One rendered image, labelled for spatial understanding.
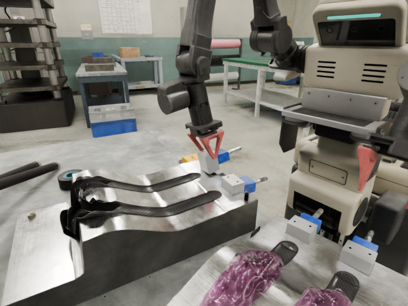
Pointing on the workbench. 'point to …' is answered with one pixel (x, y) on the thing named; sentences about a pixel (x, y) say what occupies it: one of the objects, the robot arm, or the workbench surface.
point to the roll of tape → (65, 183)
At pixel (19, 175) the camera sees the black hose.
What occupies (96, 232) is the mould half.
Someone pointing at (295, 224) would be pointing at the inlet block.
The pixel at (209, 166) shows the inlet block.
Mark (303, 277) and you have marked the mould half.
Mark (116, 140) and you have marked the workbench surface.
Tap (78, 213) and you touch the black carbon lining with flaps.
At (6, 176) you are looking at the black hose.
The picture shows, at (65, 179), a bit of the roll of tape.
